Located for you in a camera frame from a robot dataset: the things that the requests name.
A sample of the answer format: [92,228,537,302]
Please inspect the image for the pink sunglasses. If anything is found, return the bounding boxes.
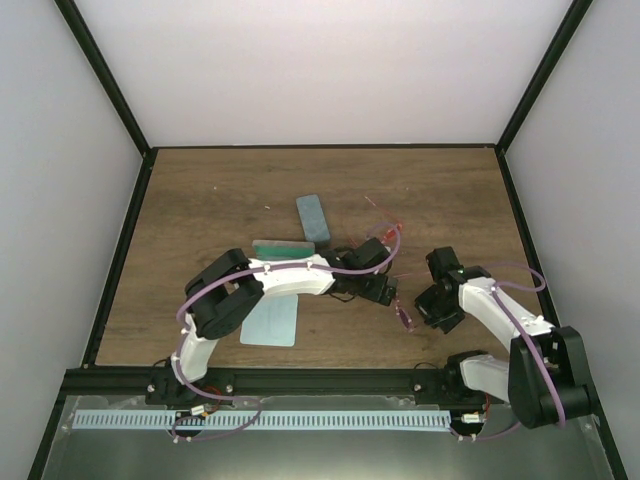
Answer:
[393,272,424,333]

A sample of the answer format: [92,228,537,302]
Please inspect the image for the green glasses case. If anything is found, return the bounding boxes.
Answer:
[252,239,316,261]

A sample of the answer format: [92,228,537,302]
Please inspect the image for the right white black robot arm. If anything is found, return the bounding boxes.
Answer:
[415,247,598,429]

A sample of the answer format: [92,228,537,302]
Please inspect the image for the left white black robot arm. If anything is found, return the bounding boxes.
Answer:
[168,237,400,404]

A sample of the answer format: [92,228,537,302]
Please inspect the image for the red sunglasses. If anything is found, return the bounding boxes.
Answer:
[336,195,404,249]

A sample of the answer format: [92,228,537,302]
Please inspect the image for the closed blue-grey glasses case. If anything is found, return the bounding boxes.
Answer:
[296,194,331,247]

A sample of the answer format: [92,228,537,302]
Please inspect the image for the left light blue cloth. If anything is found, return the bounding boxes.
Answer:
[240,295,298,347]

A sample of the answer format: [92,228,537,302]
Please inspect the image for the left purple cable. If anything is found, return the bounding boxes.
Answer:
[169,221,403,446]

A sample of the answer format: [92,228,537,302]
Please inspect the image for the purple cable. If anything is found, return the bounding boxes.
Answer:
[457,262,569,444]
[169,221,403,446]

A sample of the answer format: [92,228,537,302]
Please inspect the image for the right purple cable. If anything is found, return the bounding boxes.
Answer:
[457,262,569,444]

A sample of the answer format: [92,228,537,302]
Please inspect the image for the black aluminium frame rail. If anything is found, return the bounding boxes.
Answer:
[60,366,464,405]

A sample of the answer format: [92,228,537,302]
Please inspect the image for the light blue slotted cable duct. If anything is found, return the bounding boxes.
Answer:
[72,410,451,432]

